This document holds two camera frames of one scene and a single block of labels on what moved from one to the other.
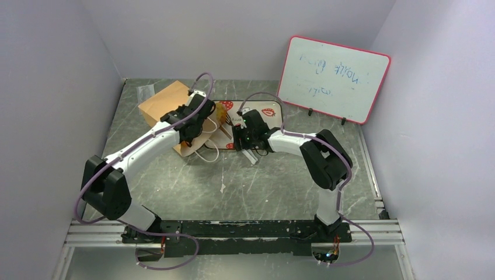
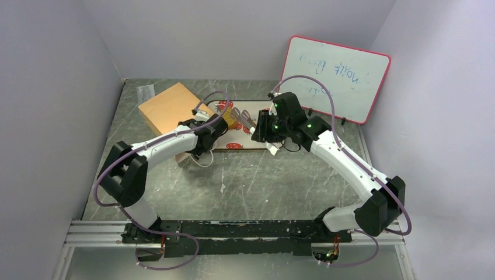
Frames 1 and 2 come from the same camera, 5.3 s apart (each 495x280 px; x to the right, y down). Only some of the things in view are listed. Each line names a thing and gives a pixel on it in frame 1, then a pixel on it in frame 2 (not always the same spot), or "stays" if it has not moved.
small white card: (145, 92) stays
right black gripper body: (244, 139) -> (278, 129)
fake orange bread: (221, 113) -> (232, 123)
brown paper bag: (171, 98) stays
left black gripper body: (199, 129) -> (206, 149)
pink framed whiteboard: (335, 80) stays
